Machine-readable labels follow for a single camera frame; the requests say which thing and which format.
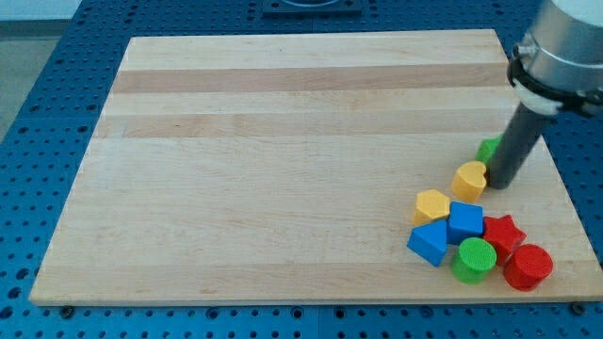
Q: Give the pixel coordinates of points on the light wooden board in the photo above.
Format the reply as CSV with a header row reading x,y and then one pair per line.
x,y
283,169

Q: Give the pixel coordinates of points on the green cylinder block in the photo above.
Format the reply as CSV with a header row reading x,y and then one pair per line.
x,y
474,260

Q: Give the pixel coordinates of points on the red cylinder block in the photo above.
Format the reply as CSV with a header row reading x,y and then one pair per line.
x,y
528,267

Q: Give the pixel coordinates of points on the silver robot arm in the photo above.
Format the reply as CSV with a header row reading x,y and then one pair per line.
x,y
558,64

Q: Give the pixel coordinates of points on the yellow hexagon block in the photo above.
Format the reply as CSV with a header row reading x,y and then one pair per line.
x,y
431,205

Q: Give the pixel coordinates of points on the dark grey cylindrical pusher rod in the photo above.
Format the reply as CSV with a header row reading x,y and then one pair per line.
x,y
521,134

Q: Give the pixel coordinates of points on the yellow heart block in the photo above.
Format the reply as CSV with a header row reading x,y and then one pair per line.
x,y
469,181

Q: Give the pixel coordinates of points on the red star block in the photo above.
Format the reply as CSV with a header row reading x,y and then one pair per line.
x,y
503,235

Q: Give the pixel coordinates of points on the green star block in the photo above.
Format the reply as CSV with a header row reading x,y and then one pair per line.
x,y
487,149

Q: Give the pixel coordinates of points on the blue triangle block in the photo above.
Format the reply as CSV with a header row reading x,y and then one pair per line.
x,y
429,241

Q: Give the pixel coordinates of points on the blue cube block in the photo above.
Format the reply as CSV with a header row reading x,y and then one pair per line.
x,y
464,221

